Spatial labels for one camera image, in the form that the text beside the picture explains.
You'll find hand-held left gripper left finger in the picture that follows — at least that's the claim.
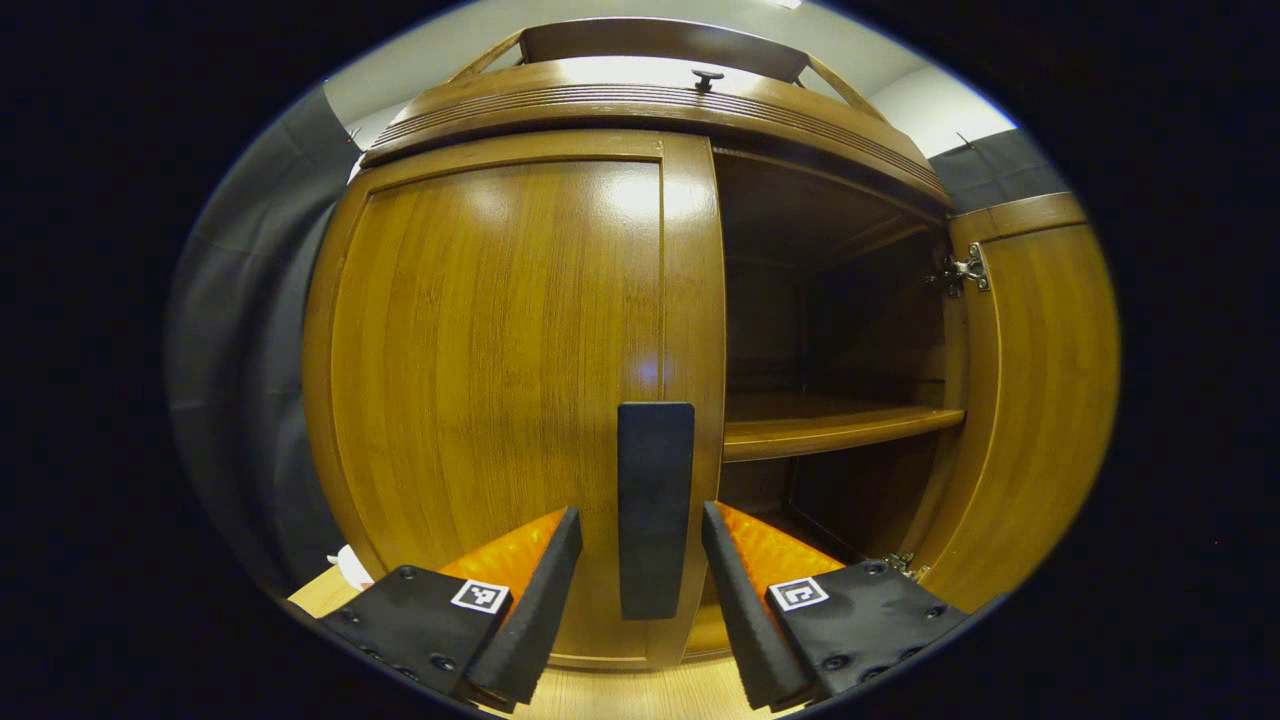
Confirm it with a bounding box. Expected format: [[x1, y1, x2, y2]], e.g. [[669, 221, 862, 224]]
[[318, 505, 584, 713]]

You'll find wooden cabinet door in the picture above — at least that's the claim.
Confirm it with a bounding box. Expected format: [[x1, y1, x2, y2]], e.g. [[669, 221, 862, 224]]
[[302, 130, 728, 671], [905, 192, 1121, 613]]

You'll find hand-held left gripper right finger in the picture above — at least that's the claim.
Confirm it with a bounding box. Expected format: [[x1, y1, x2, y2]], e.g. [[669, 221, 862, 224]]
[[700, 500, 969, 713]]

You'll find wooden double-door shoe cabinet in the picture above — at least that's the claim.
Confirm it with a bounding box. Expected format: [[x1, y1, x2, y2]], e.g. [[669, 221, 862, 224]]
[[300, 17, 1121, 671]]

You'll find black door handle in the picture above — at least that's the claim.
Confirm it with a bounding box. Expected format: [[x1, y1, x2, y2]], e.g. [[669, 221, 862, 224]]
[[616, 401, 696, 621]]

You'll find white soft object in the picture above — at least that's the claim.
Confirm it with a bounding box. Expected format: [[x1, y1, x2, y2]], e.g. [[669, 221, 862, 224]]
[[328, 545, 373, 591]]

